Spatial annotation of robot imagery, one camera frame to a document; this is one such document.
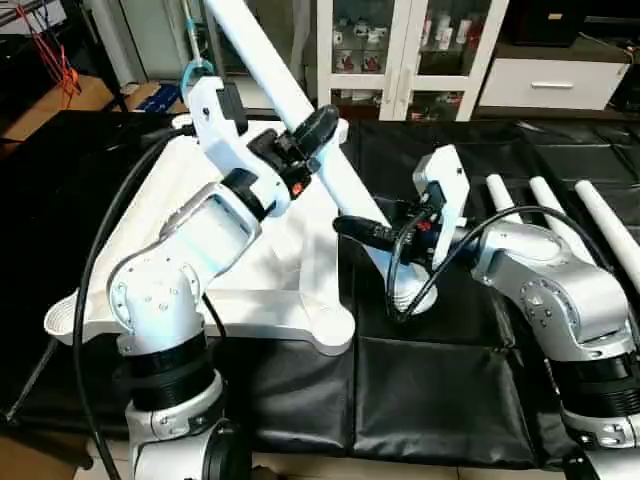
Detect white plastic table leg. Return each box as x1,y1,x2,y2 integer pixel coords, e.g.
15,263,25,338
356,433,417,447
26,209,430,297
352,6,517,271
528,175,591,251
205,0,438,316
485,173,526,226
575,180,640,289

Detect white plastic table top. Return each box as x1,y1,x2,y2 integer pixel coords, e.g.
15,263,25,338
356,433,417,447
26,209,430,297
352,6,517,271
45,120,356,356

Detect white glass-door cabinet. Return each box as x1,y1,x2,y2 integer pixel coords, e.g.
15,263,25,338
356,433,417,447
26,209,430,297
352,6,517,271
315,0,511,121

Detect blue and yellow box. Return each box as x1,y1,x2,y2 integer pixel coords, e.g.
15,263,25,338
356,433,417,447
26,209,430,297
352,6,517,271
125,80,186,113

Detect black work mat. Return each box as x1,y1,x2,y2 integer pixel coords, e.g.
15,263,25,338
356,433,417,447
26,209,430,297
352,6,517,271
0,110,640,471

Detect white drawer unit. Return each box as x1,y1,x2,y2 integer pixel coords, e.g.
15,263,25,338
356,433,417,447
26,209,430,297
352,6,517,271
478,40,640,113

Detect brown wooden desk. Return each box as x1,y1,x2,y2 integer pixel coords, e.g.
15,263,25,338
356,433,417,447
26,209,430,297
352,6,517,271
0,75,116,146

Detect black speaker box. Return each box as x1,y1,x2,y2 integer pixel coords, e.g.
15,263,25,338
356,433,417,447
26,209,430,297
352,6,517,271
500,0,591,49

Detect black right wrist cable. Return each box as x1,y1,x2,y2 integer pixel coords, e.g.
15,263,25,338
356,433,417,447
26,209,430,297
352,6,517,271
385,205,561,321

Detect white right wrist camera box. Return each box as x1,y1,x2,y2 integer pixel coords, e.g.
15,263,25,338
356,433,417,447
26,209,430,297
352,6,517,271
413,145,469,251

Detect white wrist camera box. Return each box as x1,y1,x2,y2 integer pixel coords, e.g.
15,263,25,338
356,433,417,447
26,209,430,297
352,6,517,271
183,75,291,216
413,145,469,251

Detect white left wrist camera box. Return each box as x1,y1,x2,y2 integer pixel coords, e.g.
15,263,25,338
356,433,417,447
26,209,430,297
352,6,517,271
183,75,291,216

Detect teal long-handled dustpan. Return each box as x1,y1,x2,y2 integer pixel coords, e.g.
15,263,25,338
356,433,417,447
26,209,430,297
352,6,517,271
180,0,216,86

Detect red cables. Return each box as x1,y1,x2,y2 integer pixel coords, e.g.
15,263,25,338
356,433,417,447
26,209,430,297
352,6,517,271
15,0,81,96

